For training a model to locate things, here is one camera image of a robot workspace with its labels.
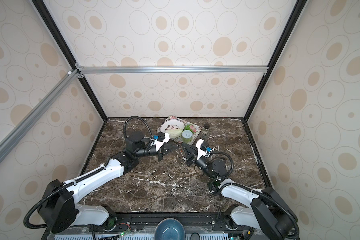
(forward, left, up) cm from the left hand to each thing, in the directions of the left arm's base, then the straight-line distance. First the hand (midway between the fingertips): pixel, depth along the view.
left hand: (179, 147), depth 68 cm
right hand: (+2, -2, -1) cm, 3 cm away
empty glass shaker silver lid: (+25, -16, -25) cm, 39 cm away
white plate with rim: (+40, +8, -30) cm, 51 cm away
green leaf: (+30, -4, -22) cm, 37 cm away
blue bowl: (-29, +5, -27) cm, 40 cm away
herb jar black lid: (+31, -17, -21) cm, 41 cm away
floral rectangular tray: (+35, -11, -30) cm, 48 cm away
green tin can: (+25, -4, -25) cm, 35 cm away
